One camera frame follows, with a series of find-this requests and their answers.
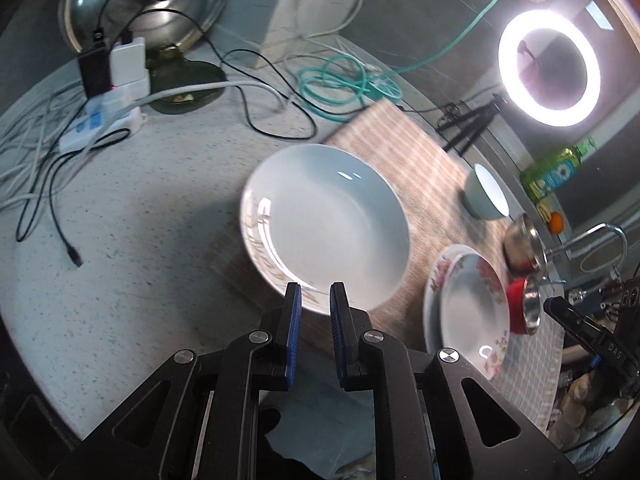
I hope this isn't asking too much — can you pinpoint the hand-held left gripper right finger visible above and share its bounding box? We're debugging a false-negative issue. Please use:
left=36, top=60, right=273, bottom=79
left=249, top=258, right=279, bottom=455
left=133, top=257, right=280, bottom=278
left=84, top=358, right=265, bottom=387
left=330, top=282, right=581, bottom=480

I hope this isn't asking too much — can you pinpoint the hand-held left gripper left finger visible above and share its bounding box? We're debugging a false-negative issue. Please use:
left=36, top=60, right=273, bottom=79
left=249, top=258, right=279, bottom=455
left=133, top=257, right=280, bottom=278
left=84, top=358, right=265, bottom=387
left=50, top=282, right=303, bottom=480

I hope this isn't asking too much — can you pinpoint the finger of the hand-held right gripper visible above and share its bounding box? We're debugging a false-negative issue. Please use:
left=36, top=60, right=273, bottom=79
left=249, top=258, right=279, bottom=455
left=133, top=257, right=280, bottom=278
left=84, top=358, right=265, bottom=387
left=544, top=296, right=608, bottom=350

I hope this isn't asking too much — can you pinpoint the small steel bowl red outside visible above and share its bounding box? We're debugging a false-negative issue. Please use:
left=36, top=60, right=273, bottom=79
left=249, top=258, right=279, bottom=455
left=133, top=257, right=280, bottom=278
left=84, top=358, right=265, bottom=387
left=505, top=275, right=544, bottom=337

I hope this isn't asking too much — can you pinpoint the large steel bowl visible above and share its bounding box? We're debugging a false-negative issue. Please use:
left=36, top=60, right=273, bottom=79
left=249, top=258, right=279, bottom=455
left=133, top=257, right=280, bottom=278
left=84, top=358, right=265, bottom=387
left=502, top=212, right=548, bottom=278

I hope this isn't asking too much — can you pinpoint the small floral plate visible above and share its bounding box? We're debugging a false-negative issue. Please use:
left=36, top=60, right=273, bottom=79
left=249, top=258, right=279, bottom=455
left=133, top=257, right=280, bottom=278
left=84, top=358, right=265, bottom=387
left=439, top=252, right=512, bottom=358

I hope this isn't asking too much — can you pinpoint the large floral plate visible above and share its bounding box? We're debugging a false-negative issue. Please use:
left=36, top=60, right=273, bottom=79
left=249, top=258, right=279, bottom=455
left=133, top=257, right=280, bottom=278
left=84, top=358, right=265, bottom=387
left=424, top=244, right=512, bottom=382

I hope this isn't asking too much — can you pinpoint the white deep plate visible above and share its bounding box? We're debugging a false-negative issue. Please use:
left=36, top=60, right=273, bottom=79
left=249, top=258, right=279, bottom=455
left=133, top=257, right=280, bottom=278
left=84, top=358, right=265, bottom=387
left=240, top=144, right=411, bottom=312

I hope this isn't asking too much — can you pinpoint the chrome faucet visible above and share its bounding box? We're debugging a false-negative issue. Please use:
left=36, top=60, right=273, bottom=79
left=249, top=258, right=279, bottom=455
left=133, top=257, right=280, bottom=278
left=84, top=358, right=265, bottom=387
left=542, top=224, right=628, bottom=283

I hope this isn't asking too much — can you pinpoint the green dish soap bottle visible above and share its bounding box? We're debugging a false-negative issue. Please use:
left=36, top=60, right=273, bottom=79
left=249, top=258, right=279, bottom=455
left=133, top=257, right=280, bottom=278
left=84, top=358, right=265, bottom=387
left=520, top=137, right=598, bottom=202

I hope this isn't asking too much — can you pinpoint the white ceramic bowl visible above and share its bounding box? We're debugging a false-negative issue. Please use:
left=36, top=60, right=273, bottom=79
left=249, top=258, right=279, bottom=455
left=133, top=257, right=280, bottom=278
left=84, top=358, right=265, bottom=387
left=462, top=162, right=511, bottom=221

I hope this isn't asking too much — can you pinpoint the checkered fringed cloth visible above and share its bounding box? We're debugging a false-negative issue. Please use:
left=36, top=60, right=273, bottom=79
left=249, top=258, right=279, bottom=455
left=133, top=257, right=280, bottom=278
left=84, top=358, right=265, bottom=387
left=210, top=100, right=566, bottom=431

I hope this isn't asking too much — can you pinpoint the black tripod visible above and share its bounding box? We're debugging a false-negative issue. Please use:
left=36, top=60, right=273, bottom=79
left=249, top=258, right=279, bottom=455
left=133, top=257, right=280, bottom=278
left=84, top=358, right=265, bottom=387
left=440, top=94, right=507, bottom=155

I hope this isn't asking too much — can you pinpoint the teal spoked wheel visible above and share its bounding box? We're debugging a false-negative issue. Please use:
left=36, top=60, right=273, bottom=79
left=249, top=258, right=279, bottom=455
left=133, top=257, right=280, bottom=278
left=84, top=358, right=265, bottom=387
left=369, top=76, right=402, bottom=104

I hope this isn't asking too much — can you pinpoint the dark green glass dish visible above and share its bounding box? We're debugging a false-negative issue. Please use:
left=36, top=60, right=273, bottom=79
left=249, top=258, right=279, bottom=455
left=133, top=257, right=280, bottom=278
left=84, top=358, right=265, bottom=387
left=149, top=44, right=227, bottom=117

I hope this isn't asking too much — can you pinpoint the white power strip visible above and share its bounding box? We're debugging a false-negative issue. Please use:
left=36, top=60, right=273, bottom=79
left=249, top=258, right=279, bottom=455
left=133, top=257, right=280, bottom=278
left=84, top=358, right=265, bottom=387
left=59, top=72, right=151, bottom=154

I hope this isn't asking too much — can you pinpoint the white charger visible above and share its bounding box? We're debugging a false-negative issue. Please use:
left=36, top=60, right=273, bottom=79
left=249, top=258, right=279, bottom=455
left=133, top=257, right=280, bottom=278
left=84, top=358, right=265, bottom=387
left=110, top=36, right=147, bottom=84

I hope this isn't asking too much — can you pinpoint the black charger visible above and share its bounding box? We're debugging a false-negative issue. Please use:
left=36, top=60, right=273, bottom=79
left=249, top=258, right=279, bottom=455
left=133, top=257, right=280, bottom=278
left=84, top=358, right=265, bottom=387
left=79, top=34, right=114, bottom=99

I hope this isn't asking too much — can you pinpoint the steel pot lid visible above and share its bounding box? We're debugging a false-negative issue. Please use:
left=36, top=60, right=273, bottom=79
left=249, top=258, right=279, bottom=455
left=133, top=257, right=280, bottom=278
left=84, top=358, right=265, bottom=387
left=59, top=0, right=236, bottom=57

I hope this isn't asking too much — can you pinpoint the black charging cable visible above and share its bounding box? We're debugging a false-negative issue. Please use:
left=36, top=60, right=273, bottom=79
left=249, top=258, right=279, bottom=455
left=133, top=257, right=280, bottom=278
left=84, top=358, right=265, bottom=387
left=15, top=127, right=132, bottom=267

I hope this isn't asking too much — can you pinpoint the teal hose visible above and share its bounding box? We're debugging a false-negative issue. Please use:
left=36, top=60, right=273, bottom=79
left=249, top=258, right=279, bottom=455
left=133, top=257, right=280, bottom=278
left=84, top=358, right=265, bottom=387
left=297, top=0, right=521, bottom=122

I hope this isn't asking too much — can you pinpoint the white power cord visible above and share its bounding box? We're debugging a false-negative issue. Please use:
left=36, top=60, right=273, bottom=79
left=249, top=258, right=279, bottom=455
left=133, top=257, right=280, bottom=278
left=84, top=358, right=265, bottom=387
left=127, top=79, right=297, bottom=112

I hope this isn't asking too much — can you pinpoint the ring light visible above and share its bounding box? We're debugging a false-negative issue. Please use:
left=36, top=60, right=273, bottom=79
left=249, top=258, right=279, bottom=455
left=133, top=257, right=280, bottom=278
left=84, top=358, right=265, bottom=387
left=497, top=10, right=601, bottom=128

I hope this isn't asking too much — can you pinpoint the white wall cable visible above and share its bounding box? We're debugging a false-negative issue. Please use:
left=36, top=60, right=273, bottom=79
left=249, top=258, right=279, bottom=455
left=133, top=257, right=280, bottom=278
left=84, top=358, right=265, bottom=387
left=300, top=0, right=386, bottom=41

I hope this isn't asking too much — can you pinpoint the bundle of white cables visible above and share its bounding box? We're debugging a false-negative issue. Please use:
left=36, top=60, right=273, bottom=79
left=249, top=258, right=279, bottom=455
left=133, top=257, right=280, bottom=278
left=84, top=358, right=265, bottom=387
left=0, top=79, right=101, bottom=212

